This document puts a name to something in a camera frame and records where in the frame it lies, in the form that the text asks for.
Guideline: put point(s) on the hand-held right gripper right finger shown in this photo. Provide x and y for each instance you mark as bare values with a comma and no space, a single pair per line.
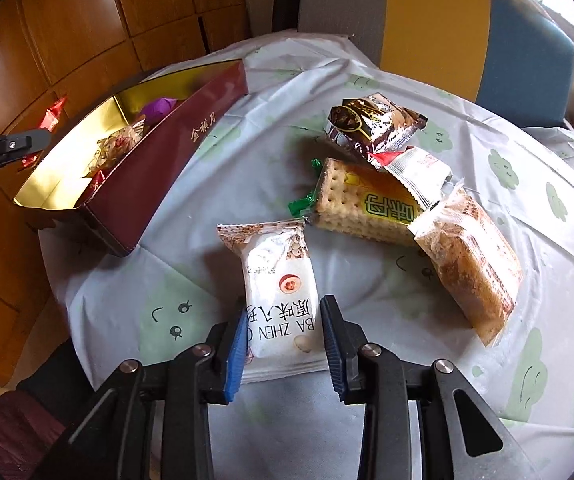
334,360

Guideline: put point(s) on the grey yellow blue chair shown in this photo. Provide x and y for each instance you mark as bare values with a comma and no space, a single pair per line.
432,25

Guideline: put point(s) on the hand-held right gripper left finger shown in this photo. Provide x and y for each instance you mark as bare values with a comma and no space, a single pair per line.
234,355

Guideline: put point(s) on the white tablecloth green cloud print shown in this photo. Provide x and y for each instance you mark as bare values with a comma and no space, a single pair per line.
392,310

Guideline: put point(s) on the clear packet brown cake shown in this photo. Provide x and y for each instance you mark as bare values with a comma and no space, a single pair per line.
467,270

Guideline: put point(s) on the white cake packet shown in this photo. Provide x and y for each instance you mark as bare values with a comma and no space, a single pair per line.
277,280

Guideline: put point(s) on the brown gold snack packet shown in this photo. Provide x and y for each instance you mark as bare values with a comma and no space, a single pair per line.
367,117

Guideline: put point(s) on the purple snack packet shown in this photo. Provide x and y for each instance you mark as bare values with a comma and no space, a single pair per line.
159,110

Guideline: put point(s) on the red candy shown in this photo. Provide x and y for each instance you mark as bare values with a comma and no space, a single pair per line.
54,115
96,177

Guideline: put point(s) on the maroon tin box gold inside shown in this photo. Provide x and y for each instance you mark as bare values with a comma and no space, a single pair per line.
167,170

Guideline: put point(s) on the green candy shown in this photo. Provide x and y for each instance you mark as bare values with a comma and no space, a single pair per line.
302,204

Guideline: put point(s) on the red and white snack packet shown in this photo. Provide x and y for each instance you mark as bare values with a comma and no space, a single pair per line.
417,175

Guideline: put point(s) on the clear patterned snack packet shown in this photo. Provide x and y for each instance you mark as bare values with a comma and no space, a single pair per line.
119,142

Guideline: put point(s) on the dark red cloth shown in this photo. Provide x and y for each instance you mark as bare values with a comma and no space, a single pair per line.
2,435

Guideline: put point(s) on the cracker packet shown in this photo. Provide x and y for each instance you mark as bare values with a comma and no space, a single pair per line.
347,205

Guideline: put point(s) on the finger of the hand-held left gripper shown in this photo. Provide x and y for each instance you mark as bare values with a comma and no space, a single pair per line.
12,144

